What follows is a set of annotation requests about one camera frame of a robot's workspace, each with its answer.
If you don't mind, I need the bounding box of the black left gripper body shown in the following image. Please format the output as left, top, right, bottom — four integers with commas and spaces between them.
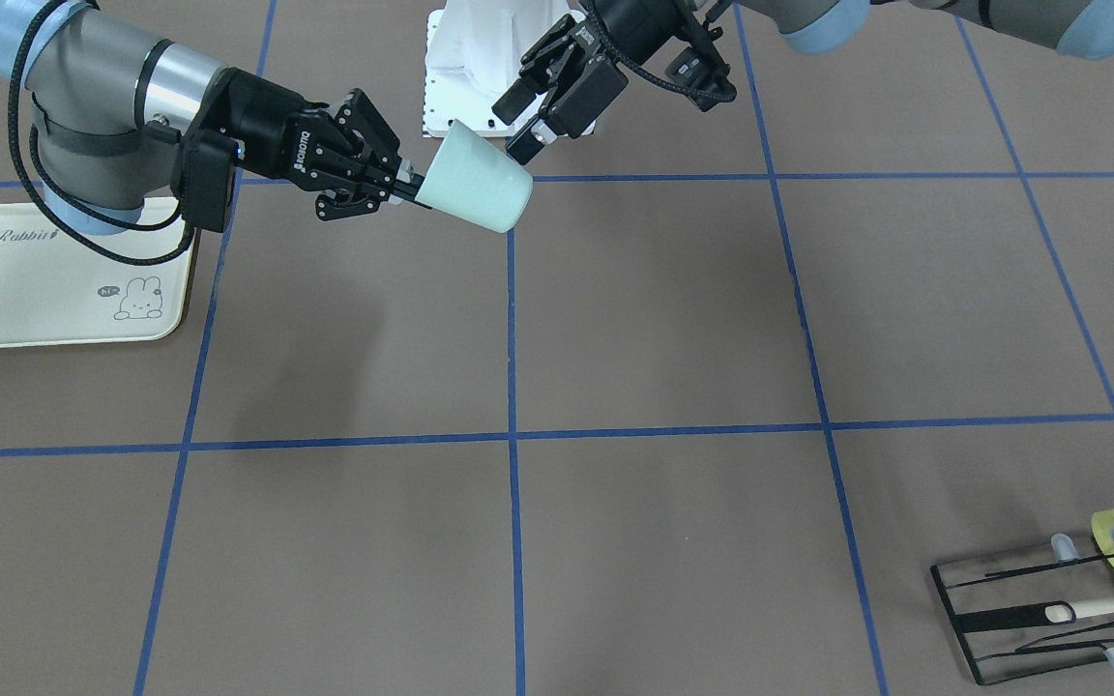
517, 1, 723, 138

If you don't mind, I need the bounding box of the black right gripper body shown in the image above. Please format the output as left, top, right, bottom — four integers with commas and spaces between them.
194, 70, 403, 220

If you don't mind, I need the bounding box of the pale green plastic cup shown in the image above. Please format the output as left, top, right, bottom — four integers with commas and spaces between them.
414, 120, 534, 233

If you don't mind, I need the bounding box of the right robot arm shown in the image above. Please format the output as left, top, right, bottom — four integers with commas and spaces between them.
0, 1, 422, 235

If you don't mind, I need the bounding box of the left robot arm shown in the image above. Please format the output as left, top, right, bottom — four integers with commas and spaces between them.
491, 1, 1114, 164

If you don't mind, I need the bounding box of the white rabbit serving tray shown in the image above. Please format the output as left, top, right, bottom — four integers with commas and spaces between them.
0, 203, 190, 347

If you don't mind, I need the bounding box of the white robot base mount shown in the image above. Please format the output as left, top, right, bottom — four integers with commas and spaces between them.
422, 1, 585, 138

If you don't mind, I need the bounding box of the black wire cup rack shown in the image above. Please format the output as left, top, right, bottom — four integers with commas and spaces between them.
929, 535, 1114, 686

